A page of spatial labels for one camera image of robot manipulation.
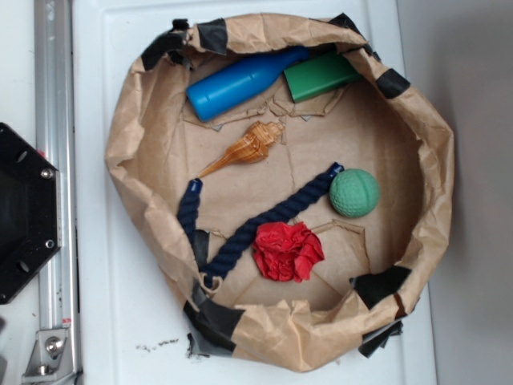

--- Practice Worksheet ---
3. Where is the brown paper bag bin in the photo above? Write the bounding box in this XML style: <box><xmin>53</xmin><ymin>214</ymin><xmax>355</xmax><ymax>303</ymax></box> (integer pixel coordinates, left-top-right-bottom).
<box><xmin>105</xmin><ymin>14</ymin><xmax>454</xmax><ymax>372</ymax></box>

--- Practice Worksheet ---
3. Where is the orange spiral seashell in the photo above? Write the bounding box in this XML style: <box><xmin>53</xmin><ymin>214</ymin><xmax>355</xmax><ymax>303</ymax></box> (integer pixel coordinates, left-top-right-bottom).
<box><xmin>198</xmin><ymin>121</ymin><xmax>285</xmax><ymax>178</ymax></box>

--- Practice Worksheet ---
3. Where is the red crumpled paper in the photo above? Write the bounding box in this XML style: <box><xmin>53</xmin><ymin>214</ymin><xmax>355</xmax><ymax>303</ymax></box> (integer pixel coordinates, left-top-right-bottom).
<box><xmin>252</xmin><ymin>221</ymin><xmax>325</xmax><ymax>282</ymax></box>

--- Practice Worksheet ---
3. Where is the green dimpled ball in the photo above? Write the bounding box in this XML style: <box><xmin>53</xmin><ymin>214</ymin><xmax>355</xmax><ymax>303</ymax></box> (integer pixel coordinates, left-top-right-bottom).
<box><xmin>329</xmin><ymin>169</ymin><xmax>381</xmax><ymax>218</ymax></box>

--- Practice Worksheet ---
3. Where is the blue plastic bottle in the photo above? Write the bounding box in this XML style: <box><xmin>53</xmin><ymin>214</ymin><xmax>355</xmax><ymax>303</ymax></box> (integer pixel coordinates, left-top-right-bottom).
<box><xmin>186</xmin><ymin>47</ymin><xmax>309</xmax><ymax>121</ymax></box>

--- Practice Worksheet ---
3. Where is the green rectangular block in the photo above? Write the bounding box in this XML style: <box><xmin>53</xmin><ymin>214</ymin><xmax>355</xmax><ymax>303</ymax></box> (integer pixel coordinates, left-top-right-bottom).
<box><xmin>285</xmin><ymin>51</ymin><xmax>362</xmax><ymax>103</ymax></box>

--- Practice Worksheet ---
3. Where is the dark blue rope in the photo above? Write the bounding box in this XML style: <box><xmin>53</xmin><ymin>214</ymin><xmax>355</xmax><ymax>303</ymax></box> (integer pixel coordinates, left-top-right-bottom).
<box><xmin>176</xmin><ymin>161</ymin><xmax>345</xmax><ymax>279</ymax></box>

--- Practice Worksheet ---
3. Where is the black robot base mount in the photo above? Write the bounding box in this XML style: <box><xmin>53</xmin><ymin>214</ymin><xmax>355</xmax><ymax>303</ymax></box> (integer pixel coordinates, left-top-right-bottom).
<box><xmin>1</xmin><ymin>124</ymin><xmax>60</xmax><ymax>305</ymax></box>

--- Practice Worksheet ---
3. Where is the aluminium extrusion rail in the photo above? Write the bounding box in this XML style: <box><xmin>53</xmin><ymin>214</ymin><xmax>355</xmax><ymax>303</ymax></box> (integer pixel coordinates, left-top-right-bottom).
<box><xmin>34</xmin><ymin>1</ymin><xmax>83</xmax><ymax>384</ymax></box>

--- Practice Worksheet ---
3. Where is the metal corner bracket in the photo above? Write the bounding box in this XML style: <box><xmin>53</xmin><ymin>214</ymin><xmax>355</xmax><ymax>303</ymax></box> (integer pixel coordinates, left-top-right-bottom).
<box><xmin>22</xmin><ymin>328</ymin><xmax>76</xmax><ymax>384</ymax></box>

